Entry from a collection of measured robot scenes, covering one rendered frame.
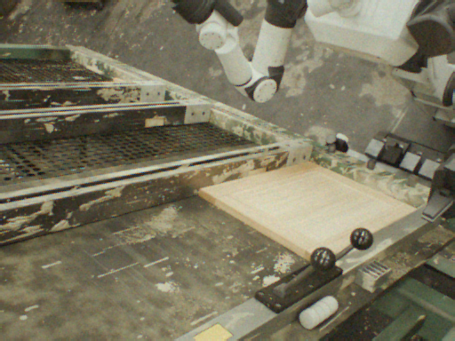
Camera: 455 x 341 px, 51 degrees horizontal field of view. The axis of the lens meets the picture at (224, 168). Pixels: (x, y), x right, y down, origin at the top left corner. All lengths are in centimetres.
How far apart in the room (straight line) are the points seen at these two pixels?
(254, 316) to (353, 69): 220
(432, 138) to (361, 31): 120
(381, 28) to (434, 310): 61
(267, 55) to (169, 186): 51
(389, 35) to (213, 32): 41
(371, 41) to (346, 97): 155
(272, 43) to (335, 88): 143
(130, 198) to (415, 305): 63
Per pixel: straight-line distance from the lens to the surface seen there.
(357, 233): 81
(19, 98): 164
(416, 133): 233
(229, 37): 134
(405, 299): 110
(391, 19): 116
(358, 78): 276
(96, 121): 147
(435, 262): 209
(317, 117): 269
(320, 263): 71
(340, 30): 121
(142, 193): 104
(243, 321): 73
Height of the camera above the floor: 220
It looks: 52 degrees down
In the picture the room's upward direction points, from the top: 47 degrees counter-clockwise
